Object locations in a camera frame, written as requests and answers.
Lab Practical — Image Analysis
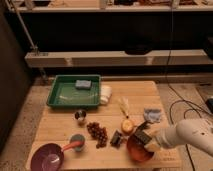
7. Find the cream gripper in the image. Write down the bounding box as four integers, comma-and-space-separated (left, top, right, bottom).
144, 131, 161, 152

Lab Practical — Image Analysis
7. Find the black board eraser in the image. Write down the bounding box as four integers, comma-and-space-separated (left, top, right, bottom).
134, 131, 151, 145

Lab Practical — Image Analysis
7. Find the red bowl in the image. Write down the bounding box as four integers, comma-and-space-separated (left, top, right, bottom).
126, 135, 154, 163

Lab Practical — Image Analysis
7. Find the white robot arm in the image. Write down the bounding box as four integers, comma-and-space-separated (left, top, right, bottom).
144, 118, 213, 157

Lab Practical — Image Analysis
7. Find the dark utensil behind bowl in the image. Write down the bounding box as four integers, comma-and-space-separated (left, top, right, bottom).
135, 121, 149, 132

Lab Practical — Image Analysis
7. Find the purple bowl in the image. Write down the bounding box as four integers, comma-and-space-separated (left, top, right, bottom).
30, 143, 64, 171

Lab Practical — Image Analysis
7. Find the blue crumpled cloth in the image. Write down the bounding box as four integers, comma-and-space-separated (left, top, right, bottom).
144, 108, 162, 123

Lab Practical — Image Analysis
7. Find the orange fruit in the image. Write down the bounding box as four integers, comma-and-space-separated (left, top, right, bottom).
121, 119, 134, 134

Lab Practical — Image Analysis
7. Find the small black block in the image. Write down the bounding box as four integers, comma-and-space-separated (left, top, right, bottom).
110, 131, 123, 147

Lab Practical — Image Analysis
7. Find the bunch of brown grapes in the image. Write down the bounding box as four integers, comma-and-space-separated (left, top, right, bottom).
87, 122, 108, 148

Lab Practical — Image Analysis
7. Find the white rolled towel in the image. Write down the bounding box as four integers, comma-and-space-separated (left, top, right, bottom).
100, 85, 112, 105

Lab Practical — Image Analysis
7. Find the small metal cup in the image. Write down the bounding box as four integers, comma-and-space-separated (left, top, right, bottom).
75, 110, 87, 125

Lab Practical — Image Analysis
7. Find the white wooden shelf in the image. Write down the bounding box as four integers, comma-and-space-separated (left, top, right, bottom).
25, 49, 213, 68

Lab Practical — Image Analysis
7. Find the green plastic tray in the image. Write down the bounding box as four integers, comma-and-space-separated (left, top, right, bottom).
46, 75, 101, 109

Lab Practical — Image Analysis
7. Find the metal diagonal pole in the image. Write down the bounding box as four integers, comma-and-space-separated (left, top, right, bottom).
8, 0, 48, 84

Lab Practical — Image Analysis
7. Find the black floor cable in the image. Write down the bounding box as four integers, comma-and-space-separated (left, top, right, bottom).
165, 6, 213, 171

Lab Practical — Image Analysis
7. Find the teal cup with red handle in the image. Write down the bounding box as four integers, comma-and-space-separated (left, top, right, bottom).
62, 134, 85, 152

